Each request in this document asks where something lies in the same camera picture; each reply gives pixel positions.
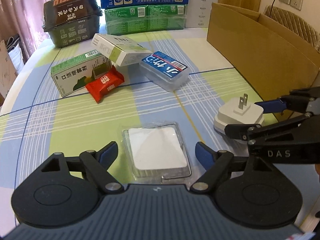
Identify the cardboard box with tissue packs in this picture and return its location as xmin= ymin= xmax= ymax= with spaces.
xmin=0 ymin=39 xmax=18 ymax=100

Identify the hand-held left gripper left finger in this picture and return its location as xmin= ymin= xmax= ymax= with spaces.
xmin=29 ymin=141 xmax=123 ymax=194

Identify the pink curtain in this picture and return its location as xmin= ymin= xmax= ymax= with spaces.
xmin=0 ymin=0 xmax=88 ymax=63

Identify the white power adapter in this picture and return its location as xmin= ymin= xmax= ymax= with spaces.
xmin=213 ymin=94 xmax=265 ymax=144

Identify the chair with quilted cover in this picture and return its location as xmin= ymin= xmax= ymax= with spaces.
xmin=264 ymin=5 xmax=320 ymax=53

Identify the plain white box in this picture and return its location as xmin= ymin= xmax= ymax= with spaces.
xmin=185 ymin=0 xmax=220 ymax=28

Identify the clear plastic package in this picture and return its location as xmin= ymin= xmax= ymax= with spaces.
xmin=118 ymin=122 xmax=192 ymax=180

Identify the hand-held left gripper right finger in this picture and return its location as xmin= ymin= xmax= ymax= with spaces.
xmin=190 ymin=142 xmax=288 ymax=194

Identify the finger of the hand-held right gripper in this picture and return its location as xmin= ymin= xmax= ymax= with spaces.
xmin=254 ymin=87 xmax=320 ymax=114
xmin=224 ymin=114 xmax=313 ymax=143

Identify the clear box with blue label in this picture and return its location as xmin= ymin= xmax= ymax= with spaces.
xmin=139 ymin=51 xmax=190 ymax=92

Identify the black instant meal box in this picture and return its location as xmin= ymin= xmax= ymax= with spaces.
xmin=43 ymin=0 xmax=102 ymax=48

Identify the empty wall socket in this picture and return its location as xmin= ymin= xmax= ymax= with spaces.
xmin=289 ymin=0 xmax=303 ymax=11

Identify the green tissue multipack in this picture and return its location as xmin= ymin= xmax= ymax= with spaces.
xmin=104 ymin=4 xmax=187 ymax=36

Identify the red snack packet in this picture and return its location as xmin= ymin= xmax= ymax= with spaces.
xmin=85 ymin=66 xmax=125 ymax=103

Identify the desktop with checked tablecloth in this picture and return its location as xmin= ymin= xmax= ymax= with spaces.
xmin=0 ymin=26 xmax=320 ymax=233

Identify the white green medicine box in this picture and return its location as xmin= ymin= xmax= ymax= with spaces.
xmin=91 ymin=33 xmax=153 ymax=67

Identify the white bag with black handles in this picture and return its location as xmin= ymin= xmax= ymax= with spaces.
xmin=5 ymin=34 xmax=27 ymax=74

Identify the green white spray box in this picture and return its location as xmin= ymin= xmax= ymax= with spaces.
xmin=51 ymin=50 xmax=113 ymax=97

